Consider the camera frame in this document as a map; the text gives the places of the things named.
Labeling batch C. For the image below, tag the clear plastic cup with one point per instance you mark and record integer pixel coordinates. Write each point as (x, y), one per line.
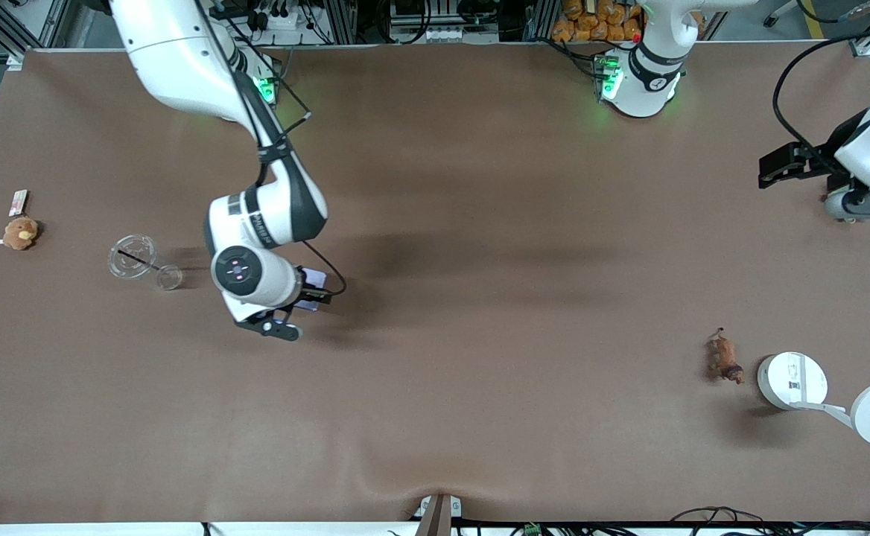
(141, 246)

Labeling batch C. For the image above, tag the lilac flip phone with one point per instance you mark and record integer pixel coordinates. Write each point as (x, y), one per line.
(318, 279)

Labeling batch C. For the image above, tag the aluminium frame post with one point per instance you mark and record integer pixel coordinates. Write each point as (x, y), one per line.
(543, 18)
(54, 22)
(342, 18)

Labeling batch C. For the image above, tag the white power strip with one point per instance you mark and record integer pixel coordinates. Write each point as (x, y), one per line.
(286, 18)

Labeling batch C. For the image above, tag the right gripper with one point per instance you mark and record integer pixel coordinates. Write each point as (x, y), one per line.
(308, 296)

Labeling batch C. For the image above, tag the brown toy horse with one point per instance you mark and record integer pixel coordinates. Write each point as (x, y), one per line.
(724, 357)

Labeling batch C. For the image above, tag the orange plush toy pile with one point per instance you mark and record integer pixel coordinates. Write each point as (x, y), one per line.
(599, 22)

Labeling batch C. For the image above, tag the metal table edge bracket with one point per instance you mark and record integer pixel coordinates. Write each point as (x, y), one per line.
(439, 517)

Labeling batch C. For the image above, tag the white terminal block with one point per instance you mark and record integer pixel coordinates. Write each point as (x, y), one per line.
(446, 34)

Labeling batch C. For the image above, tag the small green connector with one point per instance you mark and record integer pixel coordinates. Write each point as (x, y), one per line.
(532, 530)

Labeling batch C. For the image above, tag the thin black straw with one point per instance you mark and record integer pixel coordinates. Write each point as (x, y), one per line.
(137, 260)

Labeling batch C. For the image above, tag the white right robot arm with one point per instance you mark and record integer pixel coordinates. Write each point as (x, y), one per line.
(182, 59)

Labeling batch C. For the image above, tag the white desk lamp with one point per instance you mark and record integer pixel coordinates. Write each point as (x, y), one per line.
(792, 380)

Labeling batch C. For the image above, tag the brown plush toy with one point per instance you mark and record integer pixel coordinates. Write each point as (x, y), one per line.
(20, 233)

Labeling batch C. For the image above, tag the printed card tag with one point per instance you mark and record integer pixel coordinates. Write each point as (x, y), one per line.
(18, 202)

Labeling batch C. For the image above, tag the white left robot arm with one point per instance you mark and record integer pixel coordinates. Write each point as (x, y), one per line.
(651, 74)

